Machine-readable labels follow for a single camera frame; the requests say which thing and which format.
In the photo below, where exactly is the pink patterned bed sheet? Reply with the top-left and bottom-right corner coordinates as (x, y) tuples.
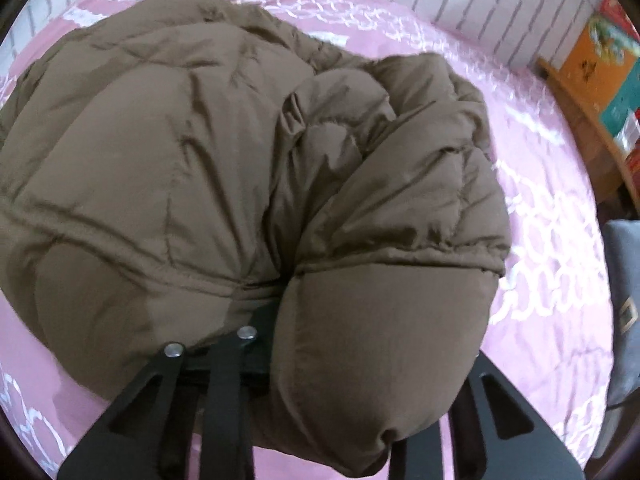
(0, 0), (617, 461)

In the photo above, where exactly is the brown puffer jacket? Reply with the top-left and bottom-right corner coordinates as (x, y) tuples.
(0, 0), (512, 480)

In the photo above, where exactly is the red printed box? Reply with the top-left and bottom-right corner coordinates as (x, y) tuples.
(597, 0), (636, 26)

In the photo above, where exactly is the teal printed box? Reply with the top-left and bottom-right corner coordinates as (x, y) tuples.
(600, 95), (640, 161)

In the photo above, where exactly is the wooden bed frame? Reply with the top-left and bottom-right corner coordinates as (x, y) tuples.
(536, 55), (640, 221)

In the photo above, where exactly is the grey cloth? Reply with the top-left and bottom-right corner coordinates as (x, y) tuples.
(600, 220), (640, 456)

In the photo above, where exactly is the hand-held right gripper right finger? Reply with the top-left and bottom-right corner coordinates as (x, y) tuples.
(387, 352), (587, 480)

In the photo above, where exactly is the orange printed box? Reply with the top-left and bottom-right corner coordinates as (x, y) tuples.
(560, 15), (640, 111)

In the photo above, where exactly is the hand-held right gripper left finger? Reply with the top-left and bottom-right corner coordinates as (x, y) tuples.
(57, 307), (278, 480)

